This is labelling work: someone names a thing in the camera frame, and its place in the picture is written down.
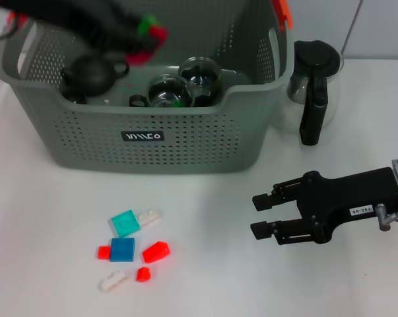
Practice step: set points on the small orange square brick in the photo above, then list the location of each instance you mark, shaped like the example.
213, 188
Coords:
103, 252

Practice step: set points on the green building brick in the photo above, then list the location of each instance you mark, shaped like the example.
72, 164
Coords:
146, 23
178, 104

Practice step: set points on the small orange sloped brick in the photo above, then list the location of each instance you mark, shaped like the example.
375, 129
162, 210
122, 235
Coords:
142, 274

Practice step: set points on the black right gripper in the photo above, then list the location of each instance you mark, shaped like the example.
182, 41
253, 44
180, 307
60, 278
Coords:
353, 195

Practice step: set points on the large orange sloped brick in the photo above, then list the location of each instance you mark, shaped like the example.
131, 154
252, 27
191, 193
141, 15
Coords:
155, 252

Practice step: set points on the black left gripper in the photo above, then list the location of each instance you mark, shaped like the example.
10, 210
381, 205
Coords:
86, 20

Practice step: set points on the blue square building brick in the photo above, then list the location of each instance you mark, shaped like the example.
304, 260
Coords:
122, 250

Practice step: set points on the white building brick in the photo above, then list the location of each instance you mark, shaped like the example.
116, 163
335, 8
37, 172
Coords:
150, 217
113, 281

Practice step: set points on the black clay teapot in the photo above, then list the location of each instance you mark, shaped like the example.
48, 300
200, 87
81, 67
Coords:
89, 74

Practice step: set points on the teal square building brick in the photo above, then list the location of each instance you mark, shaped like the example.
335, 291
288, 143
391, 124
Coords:
124, 223

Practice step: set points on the glass carafe black lid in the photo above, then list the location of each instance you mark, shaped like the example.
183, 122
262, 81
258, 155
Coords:
317, 59

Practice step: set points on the small black clay teacup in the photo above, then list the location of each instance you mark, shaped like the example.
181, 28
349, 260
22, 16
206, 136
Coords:
75, 96

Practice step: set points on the dark red curved brick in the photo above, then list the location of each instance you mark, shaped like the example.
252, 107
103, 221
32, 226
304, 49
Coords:
159, 34

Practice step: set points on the grey perforated storage basket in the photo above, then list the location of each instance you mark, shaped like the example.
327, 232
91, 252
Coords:
185, 142

